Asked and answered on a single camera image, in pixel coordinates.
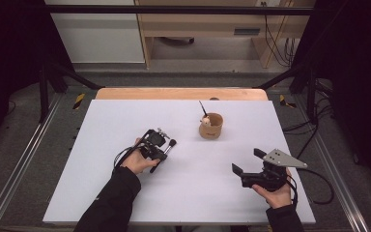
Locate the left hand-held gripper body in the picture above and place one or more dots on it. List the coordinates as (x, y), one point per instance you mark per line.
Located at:
(154, 140)

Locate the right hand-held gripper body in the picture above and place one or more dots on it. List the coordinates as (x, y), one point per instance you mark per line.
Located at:
(270, 174)

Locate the black makeup brush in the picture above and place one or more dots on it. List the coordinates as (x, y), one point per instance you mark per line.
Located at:
(170, 145)

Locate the wooden brush holder cup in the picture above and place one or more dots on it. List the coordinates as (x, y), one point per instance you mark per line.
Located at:
(210, 128)

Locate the thin black brush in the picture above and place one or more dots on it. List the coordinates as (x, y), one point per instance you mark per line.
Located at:
(203, 109)

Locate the person's left hand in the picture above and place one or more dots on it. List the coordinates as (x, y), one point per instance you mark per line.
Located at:
(137, 162)

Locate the person's right hand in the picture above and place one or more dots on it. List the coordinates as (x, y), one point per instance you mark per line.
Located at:
(277, 196)

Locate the white board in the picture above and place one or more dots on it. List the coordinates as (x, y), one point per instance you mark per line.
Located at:
(199, 193)

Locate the yellow black tape strip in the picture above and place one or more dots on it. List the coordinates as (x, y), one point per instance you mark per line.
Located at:
(79, 101)
(283, 101)

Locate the black metal stand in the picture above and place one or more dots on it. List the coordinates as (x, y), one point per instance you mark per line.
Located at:
(311, 96)
(43, 93)

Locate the white cabinet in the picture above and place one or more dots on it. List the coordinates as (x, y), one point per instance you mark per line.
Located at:
(99, 38)

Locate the light wooden desk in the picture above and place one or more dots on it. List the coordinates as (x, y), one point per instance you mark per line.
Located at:
(206, 24)

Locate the dark curtain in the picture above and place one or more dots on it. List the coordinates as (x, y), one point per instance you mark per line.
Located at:
(9, 48)
(357, 64)

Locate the aluminium rail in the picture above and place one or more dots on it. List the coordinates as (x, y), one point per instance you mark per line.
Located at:
(22, 158)
(335, 174)

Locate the black horizontal frame bar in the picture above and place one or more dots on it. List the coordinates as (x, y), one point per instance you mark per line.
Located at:
(174, 9)

